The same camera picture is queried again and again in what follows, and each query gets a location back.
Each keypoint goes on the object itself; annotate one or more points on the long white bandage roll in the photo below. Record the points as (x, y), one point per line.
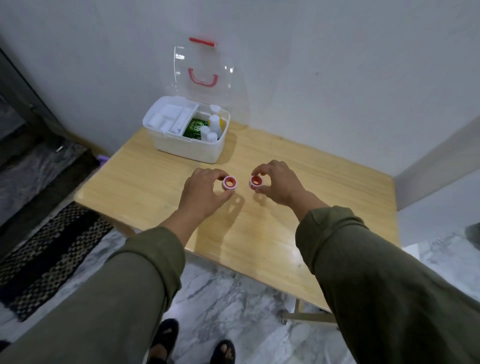
(204, 131)
(212, 137)
(180, 120)

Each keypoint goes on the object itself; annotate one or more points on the person's right hand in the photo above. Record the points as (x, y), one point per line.
(285, 183)

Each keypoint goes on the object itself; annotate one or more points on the short white bandage roll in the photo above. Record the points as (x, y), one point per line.
(155, 121)

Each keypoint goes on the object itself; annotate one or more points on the red tape roll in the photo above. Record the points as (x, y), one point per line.
(224, 183)
(251, 183)

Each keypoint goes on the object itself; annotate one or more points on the person's right forearm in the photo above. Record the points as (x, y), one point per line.
(393, 300)

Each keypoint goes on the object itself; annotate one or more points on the wooden table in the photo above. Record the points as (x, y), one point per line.
(157, 191)

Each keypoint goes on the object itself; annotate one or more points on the person's left hand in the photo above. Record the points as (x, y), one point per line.
(198, 198)

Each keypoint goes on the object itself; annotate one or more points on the white bottle green label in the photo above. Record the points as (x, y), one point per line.
(214, 123)

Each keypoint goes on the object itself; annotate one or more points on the white first aid box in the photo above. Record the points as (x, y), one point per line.
(187, 148)

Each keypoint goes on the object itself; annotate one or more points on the person's black sandal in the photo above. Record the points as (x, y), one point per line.
(221, 356)
(165, 330)

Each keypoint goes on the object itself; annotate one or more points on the green medicine box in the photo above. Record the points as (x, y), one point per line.
(193, 129)

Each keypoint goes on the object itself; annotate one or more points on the person's left black sandal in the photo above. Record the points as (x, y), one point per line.
(165, 330)

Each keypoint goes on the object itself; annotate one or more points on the purple plastic item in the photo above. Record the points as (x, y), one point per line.
(102, 160)

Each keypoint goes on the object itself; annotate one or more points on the white paper sheet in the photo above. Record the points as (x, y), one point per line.
(412, 250)

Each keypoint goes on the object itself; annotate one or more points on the yellow liquid bottle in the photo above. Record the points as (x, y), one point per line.
(215, 109)

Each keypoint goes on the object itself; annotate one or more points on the person's left forearm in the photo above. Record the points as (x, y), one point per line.
(86, 307)

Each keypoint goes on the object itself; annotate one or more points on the black patterned floor mat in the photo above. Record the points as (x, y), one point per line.
(48, 258)

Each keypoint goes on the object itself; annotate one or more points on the person's right black sandal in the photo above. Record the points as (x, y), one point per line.
(221, 356)

